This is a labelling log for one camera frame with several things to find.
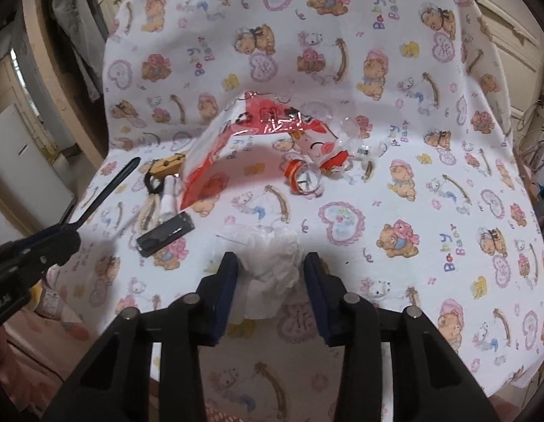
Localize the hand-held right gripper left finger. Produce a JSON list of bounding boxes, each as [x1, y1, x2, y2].
[[41, 251, 240, 422]]

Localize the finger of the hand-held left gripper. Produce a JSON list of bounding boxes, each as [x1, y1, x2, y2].
[[67, 157, 142, 231]]

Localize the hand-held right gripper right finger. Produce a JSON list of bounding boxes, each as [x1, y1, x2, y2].
[[304, 251, 503, 422]]

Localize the wooden clothespin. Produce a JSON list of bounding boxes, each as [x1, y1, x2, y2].
[[142, 153, 187, 181]]

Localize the white tissue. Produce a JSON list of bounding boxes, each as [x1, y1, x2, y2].
[[215, 224, 301, 319]]

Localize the red and clear plastic bag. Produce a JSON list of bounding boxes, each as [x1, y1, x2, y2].
[[180, 90, 343, 209]]

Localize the small white tube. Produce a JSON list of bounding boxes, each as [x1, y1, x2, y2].
[[160, 178, 180, 218]]

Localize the black rectangular packet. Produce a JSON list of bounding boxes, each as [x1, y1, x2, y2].
[[136, 212, 195, 258]]

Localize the white appliance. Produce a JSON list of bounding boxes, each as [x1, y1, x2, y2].
[[0, 105, 77, 234]]

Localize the pink cloth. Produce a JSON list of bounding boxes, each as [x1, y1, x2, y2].
[[0, 281, 123, 422]]

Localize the clear plastic bottle red label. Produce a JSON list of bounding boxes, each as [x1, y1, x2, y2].
[[283, 114, 378, 196]]

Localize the printed blanket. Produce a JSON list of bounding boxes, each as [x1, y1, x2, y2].
[[44, 0, 544, 401]]

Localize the hanging grey clothes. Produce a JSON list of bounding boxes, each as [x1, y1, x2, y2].
[[48, 0, 110, 102]]

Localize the beige door frame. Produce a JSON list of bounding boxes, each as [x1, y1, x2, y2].
[[21, 0, 106, 170]]

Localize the tangle of wires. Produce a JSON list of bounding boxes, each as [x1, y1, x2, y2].
[[516, 90, 544, 179]]

